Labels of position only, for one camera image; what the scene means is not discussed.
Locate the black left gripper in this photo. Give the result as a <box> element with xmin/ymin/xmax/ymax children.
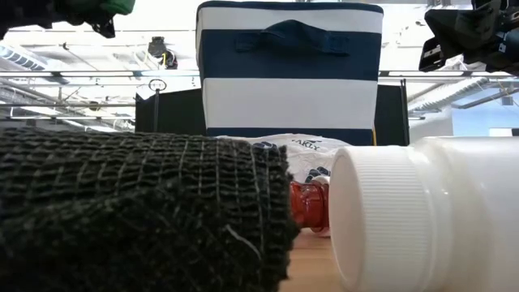
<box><xmin>0</xmin><ymin>0</ymin><xmax>118</xmax><ymax>41</ymax></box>

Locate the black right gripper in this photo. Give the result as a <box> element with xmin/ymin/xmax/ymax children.
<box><xmin>418</xmin><ymin>0</ymin><xmax>519</xmax><ymax>77</ymax></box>

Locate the green soft item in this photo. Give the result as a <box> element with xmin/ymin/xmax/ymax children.
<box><xmin>54</xmin><ymin>0</ymin><xmax>137</xmax><ymax>18</ymax></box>

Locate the black cohesive bandage roll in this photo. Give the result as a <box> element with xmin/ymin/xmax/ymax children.
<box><xmin>0</xmin><ymin>126</ymin><xmax>300</xmax><ymax>292</ymax></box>

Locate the white printed plastic bag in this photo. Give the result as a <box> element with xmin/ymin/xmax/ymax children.
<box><xmin>217</xmin><ymin>132</ymin><xmax>352</xmax><ymax>184</ymax></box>

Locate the orange pill bottle white cap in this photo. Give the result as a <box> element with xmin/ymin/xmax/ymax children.
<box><xmin>289</xmin><ymin>174</ymin><xmax>332</xmax><ymax>238</ymax></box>

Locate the blue white striped fabric basket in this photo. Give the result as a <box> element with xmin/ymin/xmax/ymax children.
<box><xmin>195</xmin><ymin>0</ymin><xmax>384</xmax><ymax>147</ymax></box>

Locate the black backdrop panel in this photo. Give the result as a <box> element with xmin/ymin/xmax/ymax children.
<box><xmin>135</xmin><ymin>79</ymin><xmax>410</xmax><ymax>147</ymax></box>

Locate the white plastic pill bottle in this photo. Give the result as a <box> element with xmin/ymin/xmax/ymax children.
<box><xmin>328</xmin><ymin>135</ymin><xmax>519</xmax><ymax>292</ymax></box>

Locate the silver horizontal rail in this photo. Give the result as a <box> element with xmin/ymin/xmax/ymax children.
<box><xmin>0</xmin><ymin>69</ymin><xmax>519</xmax><ymax>79</ymax></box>

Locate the black overhead camera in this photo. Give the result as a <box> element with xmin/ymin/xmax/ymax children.
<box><xmin>147</xmin><ymin>36</ymin><xmax>178</xmax><ymax>70</ymax></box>

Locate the black pole with ring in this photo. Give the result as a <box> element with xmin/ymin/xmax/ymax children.
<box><xmin>148</xmin><ymin>78</ymin><xmax>168</xmax><ymax>133</ymax></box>

